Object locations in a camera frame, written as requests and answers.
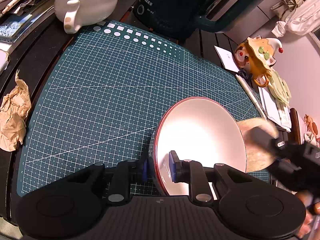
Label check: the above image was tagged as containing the beige oval sponge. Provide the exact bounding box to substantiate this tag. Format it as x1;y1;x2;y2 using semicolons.
237;118;279;173

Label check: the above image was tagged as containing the white bowl red rim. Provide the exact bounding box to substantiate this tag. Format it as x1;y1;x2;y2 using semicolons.
148;96;247;196

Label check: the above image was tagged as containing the person right hand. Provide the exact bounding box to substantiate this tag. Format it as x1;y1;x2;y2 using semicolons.
295;191;319;238

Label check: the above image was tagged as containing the white paper stack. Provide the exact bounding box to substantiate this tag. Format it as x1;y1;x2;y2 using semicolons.
258;87;292;132

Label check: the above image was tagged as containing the white pen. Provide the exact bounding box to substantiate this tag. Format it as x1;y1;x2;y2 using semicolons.
235;74;267;119

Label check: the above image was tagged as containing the pale green container lid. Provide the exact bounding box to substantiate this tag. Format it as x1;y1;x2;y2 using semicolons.
268;69;291;106

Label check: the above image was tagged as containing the green cutting mat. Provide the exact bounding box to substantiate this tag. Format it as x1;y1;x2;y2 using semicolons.
16;21;259;196

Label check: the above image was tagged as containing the orange pig teapot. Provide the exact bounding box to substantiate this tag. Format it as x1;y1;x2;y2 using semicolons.
234;35;284;87

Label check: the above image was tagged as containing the white card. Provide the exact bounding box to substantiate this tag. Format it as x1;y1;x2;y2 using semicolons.
214;46;239;73

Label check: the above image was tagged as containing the crumpled brown paper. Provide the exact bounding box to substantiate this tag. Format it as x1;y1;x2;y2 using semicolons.
1;70;31;152

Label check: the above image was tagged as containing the white crumpled cloth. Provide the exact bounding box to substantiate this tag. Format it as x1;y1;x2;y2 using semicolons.
271;0;320;37

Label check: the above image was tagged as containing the blue hat white teapot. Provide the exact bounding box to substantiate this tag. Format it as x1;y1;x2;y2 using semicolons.
54;0;118;34

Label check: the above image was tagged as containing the blue patterned notebook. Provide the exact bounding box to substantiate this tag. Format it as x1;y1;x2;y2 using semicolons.
0;14;32;43

